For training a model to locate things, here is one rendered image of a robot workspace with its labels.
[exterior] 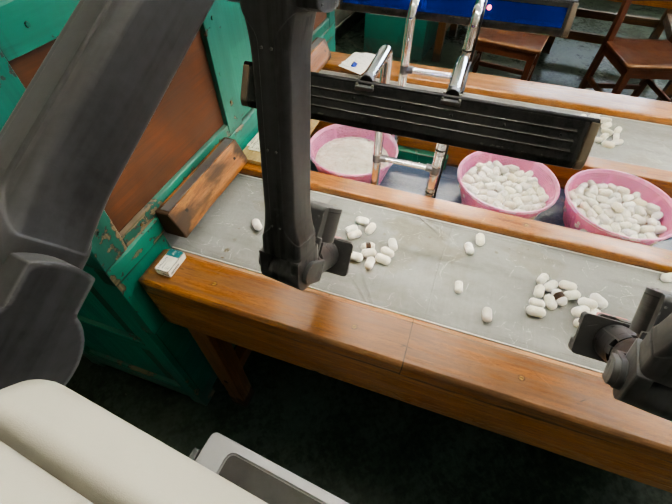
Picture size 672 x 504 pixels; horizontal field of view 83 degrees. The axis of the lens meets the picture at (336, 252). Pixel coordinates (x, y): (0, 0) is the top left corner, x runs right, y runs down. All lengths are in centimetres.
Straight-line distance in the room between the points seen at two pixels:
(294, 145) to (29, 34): 41
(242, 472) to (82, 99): 32
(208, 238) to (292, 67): 63
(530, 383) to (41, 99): 76
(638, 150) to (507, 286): 74
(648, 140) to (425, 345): 108
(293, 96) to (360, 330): 47
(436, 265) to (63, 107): 77
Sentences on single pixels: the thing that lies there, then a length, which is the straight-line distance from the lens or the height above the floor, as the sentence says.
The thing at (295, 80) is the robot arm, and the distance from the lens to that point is 43.
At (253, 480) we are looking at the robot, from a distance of 40.
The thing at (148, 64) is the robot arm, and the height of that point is 132.
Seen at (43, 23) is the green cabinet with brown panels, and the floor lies 123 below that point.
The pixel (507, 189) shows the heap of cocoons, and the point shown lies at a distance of 116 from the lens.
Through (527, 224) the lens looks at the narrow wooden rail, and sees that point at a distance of 104.
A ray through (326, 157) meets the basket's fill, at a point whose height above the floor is 73.
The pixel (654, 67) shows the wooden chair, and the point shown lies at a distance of 295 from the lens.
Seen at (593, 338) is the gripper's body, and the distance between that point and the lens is 69.
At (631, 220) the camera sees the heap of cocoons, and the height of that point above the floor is 74.
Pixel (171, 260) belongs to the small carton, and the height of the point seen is 79.
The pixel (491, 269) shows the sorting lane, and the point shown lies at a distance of 94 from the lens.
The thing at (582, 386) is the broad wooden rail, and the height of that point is 76.
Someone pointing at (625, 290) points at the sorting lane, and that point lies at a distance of 105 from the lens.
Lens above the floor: 143
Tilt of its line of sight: 50 degrees down
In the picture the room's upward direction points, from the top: straight up
